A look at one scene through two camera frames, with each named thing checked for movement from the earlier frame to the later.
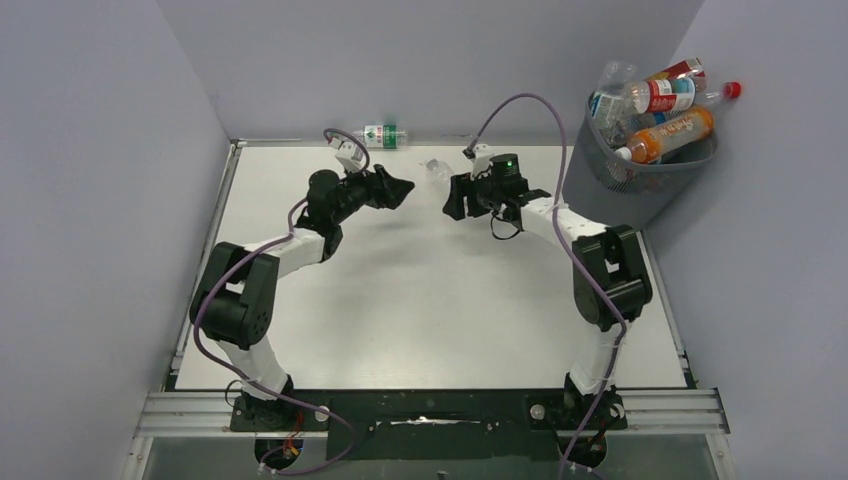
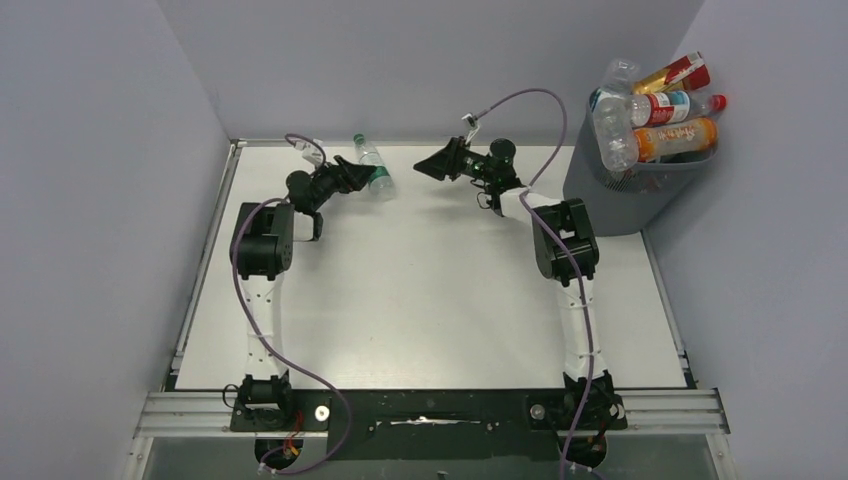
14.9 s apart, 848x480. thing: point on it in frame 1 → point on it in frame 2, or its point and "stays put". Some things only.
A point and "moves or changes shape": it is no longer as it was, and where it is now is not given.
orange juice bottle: x=647 y=146 moves or changes shape
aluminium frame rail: x=189 y=414 stays put
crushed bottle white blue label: x=608 y=103 stays put
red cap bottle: x=674 y=94 moves or changes shape
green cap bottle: x=381 y=136 moves or changes shape
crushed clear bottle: x=440 y=171 moves or changes shape
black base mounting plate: x=368 y=425 stays put
